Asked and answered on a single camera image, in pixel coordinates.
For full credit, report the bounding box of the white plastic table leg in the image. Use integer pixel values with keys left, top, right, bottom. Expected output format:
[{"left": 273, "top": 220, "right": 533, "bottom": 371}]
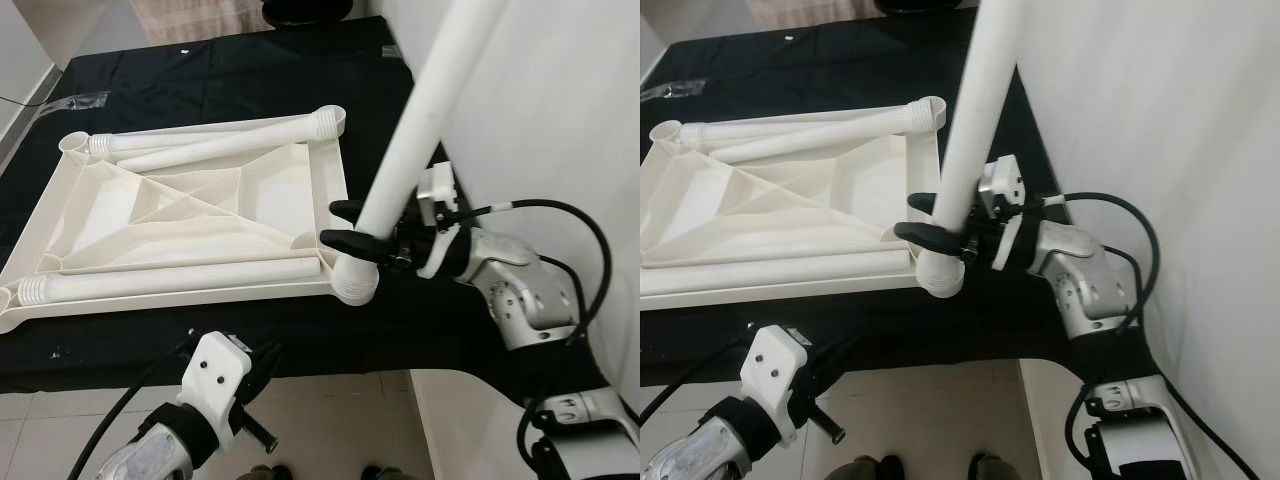
[
  {"left": 18, "top": 258, "right": 323, "bottom": 304},
  {"left": 86, "top": 118, "right": 321, "bottom": 154},
  {"left": 680, "top": 115, "right": 916, "bottom": 146},
  {"left": 705, "top": 100, "right": 926, "bottom": 166},
  {"left": 640, "top": 250, "right": 916, "bottom": 298},
  {"left": 340, "top": 0, "right": 533, "bottom": 271},
  {"left": 118, "top": 112, "right": 326, "bottom": 173},
  {"left": 930, "top": 0, "right": 1038, "bottom": 263}
]

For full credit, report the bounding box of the white plastic table top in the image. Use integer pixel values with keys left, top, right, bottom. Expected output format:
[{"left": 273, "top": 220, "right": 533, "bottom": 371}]
[
  {"left": 0, "top": 105, "right": 381, "bottom": 334},
  {"left": 640, "top": 97, "right": 966, "bottom": 311}
]

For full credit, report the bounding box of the black tablecloth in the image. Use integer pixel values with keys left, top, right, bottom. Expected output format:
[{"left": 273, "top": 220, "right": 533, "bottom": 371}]
[
  {"left": 640, "top": 8, "right": 1076, "bottom": 386},
  {"left": 0, "top": 15, "right": 531, "bottom": 396}
]

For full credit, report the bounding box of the clear plastic bag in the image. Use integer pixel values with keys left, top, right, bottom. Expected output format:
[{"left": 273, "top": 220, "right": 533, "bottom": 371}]
[
  {"left": 45, "top": 92, "right": 109, "bottom": 113},
  {"left": 642, "top": 80, "right": 706, "bottom": 101}
]

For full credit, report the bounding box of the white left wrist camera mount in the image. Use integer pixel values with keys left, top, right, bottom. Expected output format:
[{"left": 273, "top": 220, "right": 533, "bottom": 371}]
[
  {"left": 740, "top": 325, "right": 809, "bottom": 446},
  {"left": 180, "top": 332, "right": 253, "bottom": 456}
]

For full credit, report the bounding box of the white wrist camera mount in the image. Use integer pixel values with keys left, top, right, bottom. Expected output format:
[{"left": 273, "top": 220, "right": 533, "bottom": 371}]
[
  {"left": 740, "top": 325, "right": 809, "bottom": 446},
  {"left": 978, "top": 155, "right": 1046, "bottom": 273},
  {"left": 180, "top": 332, "right": 253, "bottom": 456},
  {"left": 414, "top": 165, "right": 473, "bottom": 280}
]

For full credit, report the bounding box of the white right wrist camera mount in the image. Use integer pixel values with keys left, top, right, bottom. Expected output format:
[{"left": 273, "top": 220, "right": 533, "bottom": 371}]
[
  {"left": 978, "top": 155, "right": 1046, "bottom": 273},
  {"left": 414, "top": 165, "right": 473, "bottom": 280}
]

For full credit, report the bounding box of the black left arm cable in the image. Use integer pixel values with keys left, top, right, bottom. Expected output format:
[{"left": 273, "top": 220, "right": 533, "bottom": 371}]
[
  {"left": 65, "top": 330, "right": 201, "bottom": 480},
  {"left": 640, "top": 345, "right": 751, "bottom": 426}
]

